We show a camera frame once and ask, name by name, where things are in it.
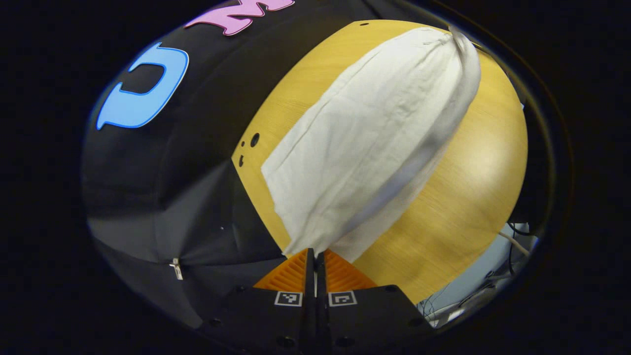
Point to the white jeans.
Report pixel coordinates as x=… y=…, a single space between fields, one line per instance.
x=365 y=148

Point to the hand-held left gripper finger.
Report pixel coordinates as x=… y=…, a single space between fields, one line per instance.
x=321 y=320
x=310 y=315

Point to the black backdrop cloth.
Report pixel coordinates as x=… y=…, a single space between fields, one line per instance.
x=197 y=197

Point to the silver metal clip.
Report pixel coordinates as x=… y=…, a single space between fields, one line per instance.
x=176 y=268

